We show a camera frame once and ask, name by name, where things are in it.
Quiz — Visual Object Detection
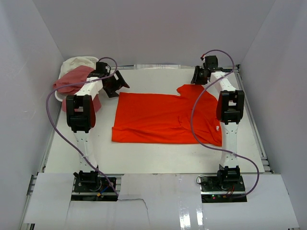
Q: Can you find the orange t-shirt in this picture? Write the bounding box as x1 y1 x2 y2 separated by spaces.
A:
112 84 222 147

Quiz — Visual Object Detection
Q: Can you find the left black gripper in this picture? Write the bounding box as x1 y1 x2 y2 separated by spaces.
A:
104 70 129 98

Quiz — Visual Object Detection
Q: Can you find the purple cable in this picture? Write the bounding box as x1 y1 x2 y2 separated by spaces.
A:
190 49 260 196
45 56 119 195

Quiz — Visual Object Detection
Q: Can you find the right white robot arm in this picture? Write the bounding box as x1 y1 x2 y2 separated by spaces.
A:
191 54 245 192

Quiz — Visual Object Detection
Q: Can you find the pink t-shirt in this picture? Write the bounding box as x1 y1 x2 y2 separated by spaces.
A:
53 65 94 97

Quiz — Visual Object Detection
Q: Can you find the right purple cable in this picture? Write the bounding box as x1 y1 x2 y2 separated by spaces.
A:
190 49 260 196

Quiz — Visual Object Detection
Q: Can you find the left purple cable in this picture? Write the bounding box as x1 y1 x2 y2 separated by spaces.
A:
45 56 119 195

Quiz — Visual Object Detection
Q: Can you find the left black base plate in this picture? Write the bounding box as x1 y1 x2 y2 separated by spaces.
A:
71 177 118 202

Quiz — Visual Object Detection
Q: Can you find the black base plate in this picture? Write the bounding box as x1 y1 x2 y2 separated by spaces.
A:
71 177 118 202
196 175 247 204

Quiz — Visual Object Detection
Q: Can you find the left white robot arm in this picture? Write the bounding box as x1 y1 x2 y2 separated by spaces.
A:
65 61 129 191

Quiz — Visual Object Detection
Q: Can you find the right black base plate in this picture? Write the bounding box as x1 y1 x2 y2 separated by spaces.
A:
196 175 247 204

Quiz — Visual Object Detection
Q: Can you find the cream white t-shirt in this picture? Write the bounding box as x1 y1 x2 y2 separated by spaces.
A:
59 56 99 77

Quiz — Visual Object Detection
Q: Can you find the white laundry basket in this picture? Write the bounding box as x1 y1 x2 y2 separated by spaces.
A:
54 55 101 101

